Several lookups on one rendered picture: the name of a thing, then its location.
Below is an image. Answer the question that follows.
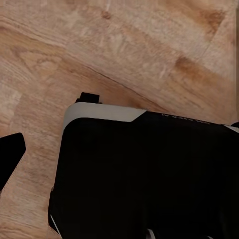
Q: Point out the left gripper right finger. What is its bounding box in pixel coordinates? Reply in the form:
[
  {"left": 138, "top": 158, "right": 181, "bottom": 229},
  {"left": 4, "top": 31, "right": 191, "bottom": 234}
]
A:
[{"left": 223, "top": 132, "right": 239, "bottom": 172}]

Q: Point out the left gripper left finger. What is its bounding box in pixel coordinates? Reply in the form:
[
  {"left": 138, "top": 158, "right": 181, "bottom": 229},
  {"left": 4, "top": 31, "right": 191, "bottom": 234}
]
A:
[{"left": 0, "top": 132, "right": 26, "bottom": 192}]

